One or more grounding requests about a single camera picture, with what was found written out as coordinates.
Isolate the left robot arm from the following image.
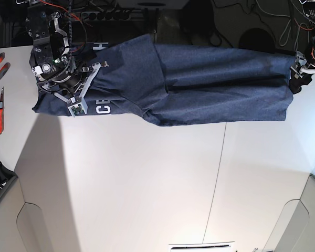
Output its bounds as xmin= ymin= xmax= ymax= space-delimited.
xmin=289 ymin=1 xmax=315 ymax=95

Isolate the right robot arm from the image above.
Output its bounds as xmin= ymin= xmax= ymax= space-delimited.
xmin=16 ymin=1 xmax=93 ymax=99

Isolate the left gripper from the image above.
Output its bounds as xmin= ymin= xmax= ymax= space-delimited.
xmin=288 ymin=39 xmax=315 ymax=94

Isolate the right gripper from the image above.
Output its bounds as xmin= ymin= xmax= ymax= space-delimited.
xmin=41 ymin=51 xmax=97 ymax=97

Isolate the orange handled screwdriver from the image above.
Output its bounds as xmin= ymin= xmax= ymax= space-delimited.
xmin=0 ymin=87 xmax=4 ymax=134

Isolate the grey partition left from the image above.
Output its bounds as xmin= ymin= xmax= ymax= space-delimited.
xmin=0 ymin=177 xmax=53 ymax=251

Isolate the black round floor object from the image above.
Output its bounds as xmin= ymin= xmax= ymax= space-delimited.
xmin=238 ymin=28 xmax=276 ymax=54

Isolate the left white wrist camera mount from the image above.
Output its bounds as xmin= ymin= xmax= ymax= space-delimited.
xmin=290 ymin=51 xmax=315 ymax=79

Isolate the grey partition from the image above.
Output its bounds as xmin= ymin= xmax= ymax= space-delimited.
xmin=0 ymin=177 xmax=53 ymax=251
xmin=262 ymin=174 xmax=315 ymax=251

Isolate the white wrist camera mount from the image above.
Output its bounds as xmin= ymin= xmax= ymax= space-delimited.
xmin=52 ymin=61 xmax=109 ymax=117
xmin=290 ymin=51 xmax=315 ymax=79

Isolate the grey partition right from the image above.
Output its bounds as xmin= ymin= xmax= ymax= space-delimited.
xmin=262 ymin=174 xmax=315 ymax=251

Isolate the white cable on floor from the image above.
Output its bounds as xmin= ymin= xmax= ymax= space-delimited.
xmin=254 ymin=0 xmax=302 ymax=50

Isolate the blue-grey printed t-shirt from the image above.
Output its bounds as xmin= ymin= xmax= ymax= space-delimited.
xmin=28 ymin=33 xmax=298 ymax=127

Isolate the black power strip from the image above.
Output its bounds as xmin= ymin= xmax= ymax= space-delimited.
xmin=77 ymin=9 xmax=144 ymax=21

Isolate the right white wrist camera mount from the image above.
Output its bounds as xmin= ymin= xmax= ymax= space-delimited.
xmin=52 ymin=61 xmax=109 ymax=117

